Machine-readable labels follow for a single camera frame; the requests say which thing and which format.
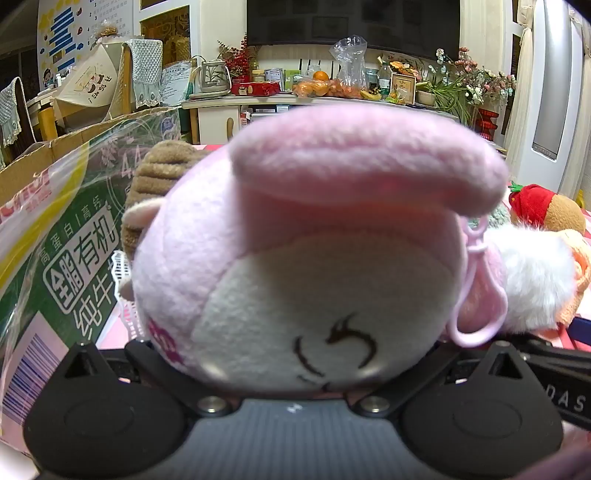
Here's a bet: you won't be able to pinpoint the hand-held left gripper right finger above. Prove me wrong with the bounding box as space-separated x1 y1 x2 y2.
352 339 531 417

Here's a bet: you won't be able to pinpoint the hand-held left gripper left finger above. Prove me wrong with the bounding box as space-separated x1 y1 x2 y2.
62 339 234 418

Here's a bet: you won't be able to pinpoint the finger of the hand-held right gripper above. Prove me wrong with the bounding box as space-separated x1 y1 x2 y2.
510 316 591 365

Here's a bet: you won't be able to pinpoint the teal fluffy plush toy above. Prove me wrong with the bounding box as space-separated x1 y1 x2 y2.
485 203 513 229

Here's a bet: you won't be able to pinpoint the pink plush toy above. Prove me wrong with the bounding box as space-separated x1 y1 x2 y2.
131 104 511 398

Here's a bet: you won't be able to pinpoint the green printed cardboard box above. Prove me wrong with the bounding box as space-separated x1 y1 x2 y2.
0 107 185 457

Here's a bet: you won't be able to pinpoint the brown and cream plush toy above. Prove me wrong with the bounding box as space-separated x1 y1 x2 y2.
115 141 209 303

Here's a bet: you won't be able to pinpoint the white fluffy plush toy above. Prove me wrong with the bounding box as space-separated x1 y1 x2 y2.
489 222 578 333

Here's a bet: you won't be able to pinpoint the peach plush toy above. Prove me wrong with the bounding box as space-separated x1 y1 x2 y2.
531 228 591 342

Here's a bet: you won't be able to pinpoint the white foam mesh sleeve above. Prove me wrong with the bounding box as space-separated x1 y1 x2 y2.
111 249 155 344

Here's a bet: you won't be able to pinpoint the strawberry hat plush toy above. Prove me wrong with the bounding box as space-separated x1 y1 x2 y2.
508 182 587 234

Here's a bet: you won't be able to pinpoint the clear printed plastic bag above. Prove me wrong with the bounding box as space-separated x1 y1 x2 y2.
0 111 183 352

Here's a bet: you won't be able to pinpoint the white standing air conditioner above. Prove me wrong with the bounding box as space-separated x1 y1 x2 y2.
505 0 591 204

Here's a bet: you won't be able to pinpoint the white curtain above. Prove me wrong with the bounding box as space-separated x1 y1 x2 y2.
502 25 534 155

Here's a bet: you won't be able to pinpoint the cream TV cabinet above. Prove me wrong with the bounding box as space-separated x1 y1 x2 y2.
181 90 462 146

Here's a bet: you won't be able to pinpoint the pink artificial flowers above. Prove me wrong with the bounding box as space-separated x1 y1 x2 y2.
436 46 518 104

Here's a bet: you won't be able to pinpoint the potted green plant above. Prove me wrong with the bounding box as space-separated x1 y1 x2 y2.
416 74 476 127

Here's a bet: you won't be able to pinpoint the wooden dining table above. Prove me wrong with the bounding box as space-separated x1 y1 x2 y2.
28 95 61 139

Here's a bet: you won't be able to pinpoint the wooden framed picture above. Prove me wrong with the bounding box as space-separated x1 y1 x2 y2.
392 73 416 106

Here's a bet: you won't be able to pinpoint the laminated paper sheet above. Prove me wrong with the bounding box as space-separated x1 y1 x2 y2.
161 62 192 106

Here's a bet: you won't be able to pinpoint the red gift box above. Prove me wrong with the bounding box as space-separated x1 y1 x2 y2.
231 80 281 97

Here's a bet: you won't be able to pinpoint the pile of oranges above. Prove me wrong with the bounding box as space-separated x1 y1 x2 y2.
292 69 365 99

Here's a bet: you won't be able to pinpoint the canvas tote bag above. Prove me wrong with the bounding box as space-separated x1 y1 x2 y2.
53 44 125 118

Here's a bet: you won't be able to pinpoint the wooden chair lace cover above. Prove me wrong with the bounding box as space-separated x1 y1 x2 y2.
0 76 37 148
121 39 164 114

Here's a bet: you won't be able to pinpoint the red berry branches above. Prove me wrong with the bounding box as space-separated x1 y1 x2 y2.
217 34 259 79

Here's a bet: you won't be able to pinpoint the black television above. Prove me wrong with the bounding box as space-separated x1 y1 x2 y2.
246 0 462 51

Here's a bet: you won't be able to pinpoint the colourful wall poster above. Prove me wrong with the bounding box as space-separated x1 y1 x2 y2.
37 0 134 90

